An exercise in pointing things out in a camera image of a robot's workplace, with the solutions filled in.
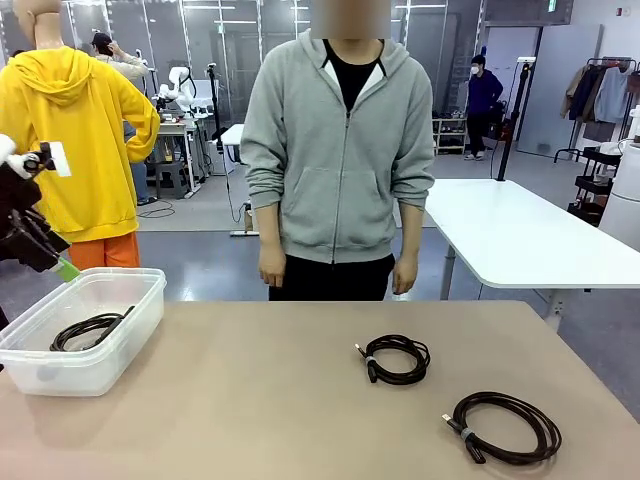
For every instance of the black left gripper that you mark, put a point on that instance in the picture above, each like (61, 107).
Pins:
(25, 225)

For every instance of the person's left forearm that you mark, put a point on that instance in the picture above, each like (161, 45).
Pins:
(411, 230)

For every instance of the small white robot arm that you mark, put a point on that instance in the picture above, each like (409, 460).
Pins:
(177, 90)

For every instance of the person's right forearm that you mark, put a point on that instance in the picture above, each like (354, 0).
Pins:
(270, 227)

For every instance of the person's right hand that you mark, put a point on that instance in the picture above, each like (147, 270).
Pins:
(272, 267)

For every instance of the person's left hand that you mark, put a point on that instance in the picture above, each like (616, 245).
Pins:
(405, 275)

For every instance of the orange shorts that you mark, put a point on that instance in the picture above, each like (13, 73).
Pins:
(107, 252)

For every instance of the clear plastic storage box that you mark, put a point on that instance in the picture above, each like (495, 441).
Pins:
(100, 365)

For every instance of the yellow hoodie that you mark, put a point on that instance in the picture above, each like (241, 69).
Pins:
(75, 150)

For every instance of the dark grey step stool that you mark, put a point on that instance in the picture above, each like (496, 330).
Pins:
(171, 180)

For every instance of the grey lab desk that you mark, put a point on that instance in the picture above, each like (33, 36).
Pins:
(175, 127)

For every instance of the small white desk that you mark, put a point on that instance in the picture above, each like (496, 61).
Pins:
(232, 137)

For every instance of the black tripod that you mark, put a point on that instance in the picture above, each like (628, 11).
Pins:
(216, 100)

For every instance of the person with black cap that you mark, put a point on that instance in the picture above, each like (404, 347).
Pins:
(107, 47)

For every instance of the beige mannequin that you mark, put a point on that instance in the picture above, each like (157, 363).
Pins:
(40, 25)

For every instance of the person in grey hoodie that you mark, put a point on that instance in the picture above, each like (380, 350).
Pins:
(340, 175)

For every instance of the white shoe rack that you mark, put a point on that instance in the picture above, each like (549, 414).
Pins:
(450, 135)

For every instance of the person in dark blue sweater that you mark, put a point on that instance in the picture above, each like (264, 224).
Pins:
(482, 90)

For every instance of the white table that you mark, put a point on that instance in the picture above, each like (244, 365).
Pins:
(525, 235)

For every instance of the black pole stand white head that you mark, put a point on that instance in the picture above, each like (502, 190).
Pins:
(515, 110)

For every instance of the black utility cart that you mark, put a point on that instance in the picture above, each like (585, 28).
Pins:
(595, 182)

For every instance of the white cylindrical machine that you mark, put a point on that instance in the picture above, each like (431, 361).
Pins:
(622, 200)

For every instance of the clothes rack with garments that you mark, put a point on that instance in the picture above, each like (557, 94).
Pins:
(600, 90)

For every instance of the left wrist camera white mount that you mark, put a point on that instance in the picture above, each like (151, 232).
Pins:
(60, 157)

